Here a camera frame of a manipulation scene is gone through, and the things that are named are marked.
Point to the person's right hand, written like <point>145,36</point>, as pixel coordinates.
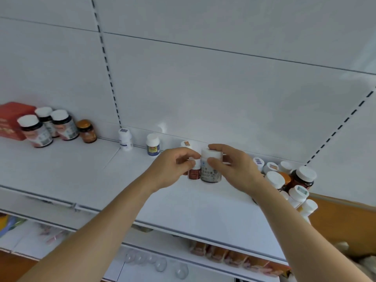
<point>242,173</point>

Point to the person's left hand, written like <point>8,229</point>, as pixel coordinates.
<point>166,170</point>

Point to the person's left thumb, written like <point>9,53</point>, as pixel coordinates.
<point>188,165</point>

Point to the person's right thumb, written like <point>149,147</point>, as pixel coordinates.
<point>218,166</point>

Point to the small red-label bottle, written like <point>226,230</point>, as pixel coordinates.
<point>194,174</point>

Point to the large white-capped grey-label bottle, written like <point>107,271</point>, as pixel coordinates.
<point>210,176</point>

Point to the person's left forearm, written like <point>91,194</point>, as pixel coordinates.
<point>97,229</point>

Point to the person's right forearm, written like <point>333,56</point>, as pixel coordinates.
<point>296,234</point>

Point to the white bottle orange-sticker cap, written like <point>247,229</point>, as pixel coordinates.
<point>186,144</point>

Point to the white bottle blue-yellow label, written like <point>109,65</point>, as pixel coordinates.
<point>153,145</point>

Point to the small white bottle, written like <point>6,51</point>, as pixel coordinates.
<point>125,140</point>

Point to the cluster of white-capped bottles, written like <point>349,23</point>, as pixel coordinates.
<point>298,185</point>

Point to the row of orange packets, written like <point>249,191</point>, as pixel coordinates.
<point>235,256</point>

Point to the white shelf board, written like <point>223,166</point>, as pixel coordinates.
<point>88,255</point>
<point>88,173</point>

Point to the group of clear plastic domes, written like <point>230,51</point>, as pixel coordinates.
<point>160,262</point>

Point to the amber jar with bronze cap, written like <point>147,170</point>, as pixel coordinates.
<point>87,132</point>

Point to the dark bottle with white cap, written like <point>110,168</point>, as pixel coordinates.
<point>65,126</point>
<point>45,114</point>
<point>36,133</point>

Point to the slotted shelf upright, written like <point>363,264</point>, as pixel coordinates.
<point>340,126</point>
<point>106,64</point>

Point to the white lower shelf board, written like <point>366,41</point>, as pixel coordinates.
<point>88,255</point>

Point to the red box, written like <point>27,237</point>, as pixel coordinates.
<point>10,120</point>

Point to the colourful packet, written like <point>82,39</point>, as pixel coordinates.
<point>8,224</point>

